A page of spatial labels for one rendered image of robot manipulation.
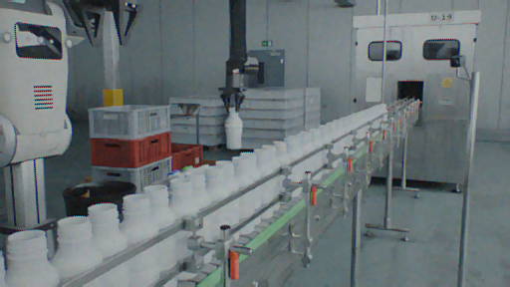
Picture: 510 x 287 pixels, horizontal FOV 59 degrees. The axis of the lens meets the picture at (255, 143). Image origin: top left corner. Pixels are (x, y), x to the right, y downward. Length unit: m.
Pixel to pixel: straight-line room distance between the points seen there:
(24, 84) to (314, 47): 10.68
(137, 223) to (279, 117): 7.15
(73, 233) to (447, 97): 5.37
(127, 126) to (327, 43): 8.64
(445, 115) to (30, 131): 5.01
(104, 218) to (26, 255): 0.12
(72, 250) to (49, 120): 0.77
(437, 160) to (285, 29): 7.08
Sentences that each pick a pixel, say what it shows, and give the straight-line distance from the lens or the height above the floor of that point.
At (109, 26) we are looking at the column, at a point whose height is 2.55.
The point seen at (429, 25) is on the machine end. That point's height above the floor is 1.96.
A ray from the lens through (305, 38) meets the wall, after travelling 11.79.
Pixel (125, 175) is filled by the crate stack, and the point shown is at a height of 0.61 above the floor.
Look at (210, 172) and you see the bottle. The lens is 0.85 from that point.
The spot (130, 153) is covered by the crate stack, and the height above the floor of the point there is 0.78.
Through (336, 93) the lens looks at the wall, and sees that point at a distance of 11.54.
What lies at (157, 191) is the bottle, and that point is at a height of 1.16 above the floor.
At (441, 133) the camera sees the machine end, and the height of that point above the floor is 0.71.
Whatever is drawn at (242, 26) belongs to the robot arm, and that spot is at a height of 1.51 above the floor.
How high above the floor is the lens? 1.33
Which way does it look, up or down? 8 degrees down
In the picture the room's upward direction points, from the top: straight up
